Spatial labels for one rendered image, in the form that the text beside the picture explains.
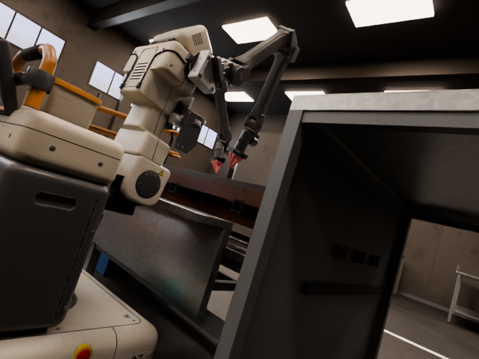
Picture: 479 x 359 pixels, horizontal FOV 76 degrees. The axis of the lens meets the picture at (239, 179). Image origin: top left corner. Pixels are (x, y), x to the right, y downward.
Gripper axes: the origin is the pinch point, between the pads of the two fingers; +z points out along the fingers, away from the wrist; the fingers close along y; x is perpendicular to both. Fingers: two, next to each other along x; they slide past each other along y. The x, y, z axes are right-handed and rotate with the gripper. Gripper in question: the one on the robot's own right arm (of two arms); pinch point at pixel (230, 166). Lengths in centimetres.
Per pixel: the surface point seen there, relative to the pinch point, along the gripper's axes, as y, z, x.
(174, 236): -10.1, 38.4, 20.0
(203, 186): -7.5, 13.0, 16.1
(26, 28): 801, -42, 19
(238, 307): -76, 25, 48
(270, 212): -71, 2, 48
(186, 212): -29, 21, 35
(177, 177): 13.3, 17.0, 16.7
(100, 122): 792, 88, -214
